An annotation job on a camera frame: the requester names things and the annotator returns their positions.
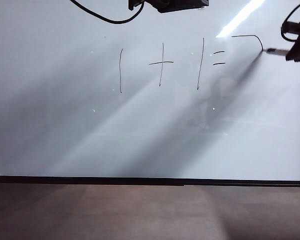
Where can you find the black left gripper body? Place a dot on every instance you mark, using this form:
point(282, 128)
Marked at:
point(180, 5)

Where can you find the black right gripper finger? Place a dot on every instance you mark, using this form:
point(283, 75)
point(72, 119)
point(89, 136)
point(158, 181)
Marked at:
point(292, 55)

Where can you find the black and white marker pen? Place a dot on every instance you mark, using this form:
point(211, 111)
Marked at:
point(277, 51)

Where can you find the black whiteboard pen tray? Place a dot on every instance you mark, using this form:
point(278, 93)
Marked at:
point(90, 183)

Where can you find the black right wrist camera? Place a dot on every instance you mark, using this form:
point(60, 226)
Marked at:
point(292, 27)

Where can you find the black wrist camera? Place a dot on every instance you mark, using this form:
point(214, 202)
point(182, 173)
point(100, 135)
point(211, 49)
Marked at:
point(292, 27)
point(135, 3)

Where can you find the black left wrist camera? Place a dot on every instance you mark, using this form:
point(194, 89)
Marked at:
point(135, 3)

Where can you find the white whiteboard with black frame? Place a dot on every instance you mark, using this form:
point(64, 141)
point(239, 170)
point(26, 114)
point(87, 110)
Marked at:
point(65, 112)

